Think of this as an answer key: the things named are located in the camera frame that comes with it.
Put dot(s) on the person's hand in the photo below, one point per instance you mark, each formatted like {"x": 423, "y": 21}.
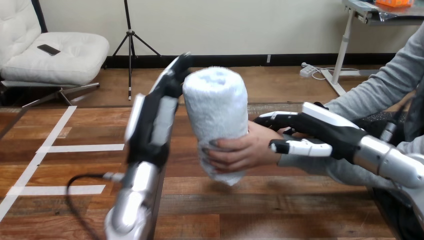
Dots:
{"x": 245, "y": 152}

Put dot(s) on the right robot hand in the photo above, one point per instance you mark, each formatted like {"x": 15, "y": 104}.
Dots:
{"x": 328, "y": 132}

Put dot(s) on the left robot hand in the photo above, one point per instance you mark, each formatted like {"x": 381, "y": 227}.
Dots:
{"x": 147, "y": 132}

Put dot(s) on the white towel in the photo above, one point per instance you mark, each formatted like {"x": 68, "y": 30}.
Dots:
{"x": 215, "y": 106}

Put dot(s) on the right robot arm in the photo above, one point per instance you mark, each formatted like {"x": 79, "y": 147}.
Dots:
{"x": 397, "y": 165}

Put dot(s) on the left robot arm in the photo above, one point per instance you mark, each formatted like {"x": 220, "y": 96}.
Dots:
{"x": 136, "y": 198}

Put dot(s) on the white power strip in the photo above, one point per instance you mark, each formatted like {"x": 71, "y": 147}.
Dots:
{"x": 307, "y": 70}

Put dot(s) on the white desk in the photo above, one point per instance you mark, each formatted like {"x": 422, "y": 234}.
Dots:
{"x": 344, "y": 46}

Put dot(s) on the black tripod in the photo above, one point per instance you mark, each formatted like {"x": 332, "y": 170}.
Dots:
{"x": 130, "y": 43}

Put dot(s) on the white cushioned chair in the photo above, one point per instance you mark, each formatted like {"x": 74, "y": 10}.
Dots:
{"x": 66, "y": 56}

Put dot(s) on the black phone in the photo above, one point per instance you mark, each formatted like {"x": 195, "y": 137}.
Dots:
{"x": 48, "y": 49}

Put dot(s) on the orange thing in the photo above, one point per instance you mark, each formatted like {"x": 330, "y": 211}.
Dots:
{"x": 394, "y": 2}

